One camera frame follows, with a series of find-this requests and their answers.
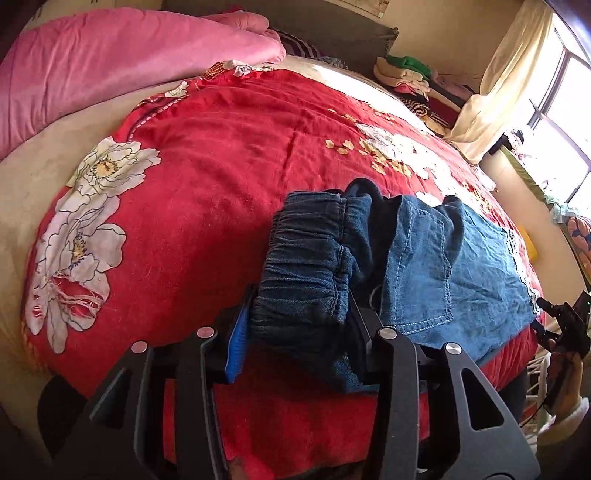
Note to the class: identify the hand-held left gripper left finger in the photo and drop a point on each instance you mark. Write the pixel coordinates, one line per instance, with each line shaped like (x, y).
(235, 353)

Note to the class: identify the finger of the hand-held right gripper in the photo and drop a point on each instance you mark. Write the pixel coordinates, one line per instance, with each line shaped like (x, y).
(541, 333)
(547, 307)

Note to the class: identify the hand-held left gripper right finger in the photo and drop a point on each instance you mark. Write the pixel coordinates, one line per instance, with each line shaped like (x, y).
(358, 341)

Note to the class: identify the blue denim pants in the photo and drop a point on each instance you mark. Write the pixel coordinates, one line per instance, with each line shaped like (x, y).
(415, 277)

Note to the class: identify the person's right forearm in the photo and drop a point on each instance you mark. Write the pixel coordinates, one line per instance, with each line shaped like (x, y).
(565, 424)

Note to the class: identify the person's right hand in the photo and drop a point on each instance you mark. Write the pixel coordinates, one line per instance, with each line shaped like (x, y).
(570, 387)

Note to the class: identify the green window seat cushion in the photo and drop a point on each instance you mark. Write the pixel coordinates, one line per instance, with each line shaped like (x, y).
(521, 175)

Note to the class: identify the red floral blanket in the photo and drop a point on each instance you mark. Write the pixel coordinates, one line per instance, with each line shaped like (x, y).
(207, 184)

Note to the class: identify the window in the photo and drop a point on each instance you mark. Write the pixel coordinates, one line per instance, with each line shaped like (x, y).
(568, 115)

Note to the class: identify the cream curtain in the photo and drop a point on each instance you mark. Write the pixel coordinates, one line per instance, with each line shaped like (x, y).
(508, 92)

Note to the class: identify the pile of folded clothes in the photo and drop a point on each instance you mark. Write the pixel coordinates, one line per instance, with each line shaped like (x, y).
(415, 92)

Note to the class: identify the grey patterned cloth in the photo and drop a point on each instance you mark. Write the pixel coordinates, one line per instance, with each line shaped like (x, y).
(331, 62)

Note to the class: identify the striped pillow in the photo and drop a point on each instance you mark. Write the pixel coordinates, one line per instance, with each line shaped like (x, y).
(300, 46)

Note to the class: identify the pink quilt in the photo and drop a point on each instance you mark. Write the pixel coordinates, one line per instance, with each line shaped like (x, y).
(92, 69)

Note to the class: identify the grey bed headboard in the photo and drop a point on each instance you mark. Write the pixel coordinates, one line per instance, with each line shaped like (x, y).
(323, 23)

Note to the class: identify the blossom wall painting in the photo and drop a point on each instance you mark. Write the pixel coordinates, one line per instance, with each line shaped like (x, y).
(373, 7)

